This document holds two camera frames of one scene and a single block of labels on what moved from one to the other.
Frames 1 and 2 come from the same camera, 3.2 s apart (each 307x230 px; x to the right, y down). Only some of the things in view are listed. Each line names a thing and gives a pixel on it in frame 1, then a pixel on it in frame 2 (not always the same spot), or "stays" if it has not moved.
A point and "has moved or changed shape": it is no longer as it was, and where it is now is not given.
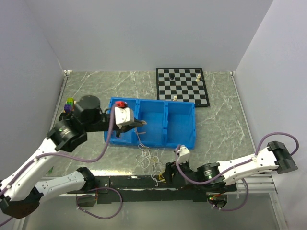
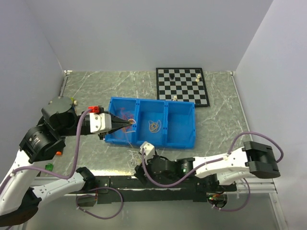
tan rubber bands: [160, 177] has moved or changed shape
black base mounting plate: [147, 189] stays
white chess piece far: [198, 77] stays
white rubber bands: [146, 160] has moved or changed shape
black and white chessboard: [183, 84] stays
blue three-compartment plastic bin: [168, 123] stays
